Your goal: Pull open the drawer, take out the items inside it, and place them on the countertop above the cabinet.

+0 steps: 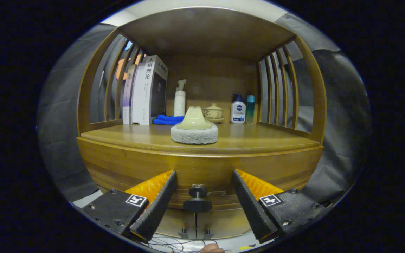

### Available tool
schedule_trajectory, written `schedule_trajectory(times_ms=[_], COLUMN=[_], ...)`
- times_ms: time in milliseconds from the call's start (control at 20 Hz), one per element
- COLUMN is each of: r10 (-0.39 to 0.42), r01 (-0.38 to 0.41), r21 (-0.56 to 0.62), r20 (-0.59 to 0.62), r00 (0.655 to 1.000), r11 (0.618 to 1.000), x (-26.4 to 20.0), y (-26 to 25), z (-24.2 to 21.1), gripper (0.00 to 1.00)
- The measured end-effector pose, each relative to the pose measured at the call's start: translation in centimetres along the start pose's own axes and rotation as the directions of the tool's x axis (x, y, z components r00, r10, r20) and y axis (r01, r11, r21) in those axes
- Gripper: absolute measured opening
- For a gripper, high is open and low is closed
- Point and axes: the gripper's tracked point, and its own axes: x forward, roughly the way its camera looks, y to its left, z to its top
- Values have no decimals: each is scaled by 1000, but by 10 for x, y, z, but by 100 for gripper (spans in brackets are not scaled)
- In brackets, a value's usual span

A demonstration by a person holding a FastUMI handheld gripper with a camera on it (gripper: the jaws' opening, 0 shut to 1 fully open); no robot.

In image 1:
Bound folded blue cloth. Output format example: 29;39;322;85
152;114;185;126

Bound thin purple book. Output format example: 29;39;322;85
122;64;138;124

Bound wooden cabinet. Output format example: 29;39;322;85
77;7;328;240

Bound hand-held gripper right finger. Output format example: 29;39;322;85
231;169;326;244

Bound wooden cabinet door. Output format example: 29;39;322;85
160;207;197;240
196;207;253;240

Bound thin white book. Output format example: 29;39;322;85
131;61;150;124

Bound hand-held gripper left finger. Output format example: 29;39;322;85
82;170;178;243

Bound wooden drawer with black knob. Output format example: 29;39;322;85
77;136;324;213

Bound wooden countertop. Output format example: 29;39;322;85
81;121;321;154

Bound white pump bottle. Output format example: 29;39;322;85
174;79;187;117

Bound white lotion bottle blue cap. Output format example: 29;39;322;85
230;94;246;124

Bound black cables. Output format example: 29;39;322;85
146;235;220;253

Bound thick white book dark cover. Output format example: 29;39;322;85
139;55;169;125

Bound teal bottle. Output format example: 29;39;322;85
246;95;256;124

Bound beige lidded teacup with saucer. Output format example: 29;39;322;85
204;103;225;123

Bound cream scrubber with white pad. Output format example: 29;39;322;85
171;106;219;145

